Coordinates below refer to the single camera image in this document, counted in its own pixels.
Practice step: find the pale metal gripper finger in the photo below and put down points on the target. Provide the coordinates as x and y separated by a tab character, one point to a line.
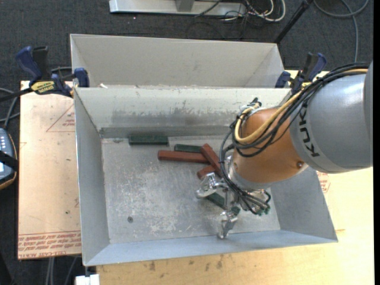
226	223
207	186

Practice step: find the red-brown flat block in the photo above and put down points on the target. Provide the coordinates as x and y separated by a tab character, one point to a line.
205	171
211	158
181	156

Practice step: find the dark green flat block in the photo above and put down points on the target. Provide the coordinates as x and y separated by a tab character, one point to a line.
218	200
187	148
148	139

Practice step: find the grey metal bin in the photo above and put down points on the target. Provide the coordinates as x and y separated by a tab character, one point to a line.
154	188

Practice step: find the brown cardboard board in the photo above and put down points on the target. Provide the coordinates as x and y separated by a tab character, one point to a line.
47	174

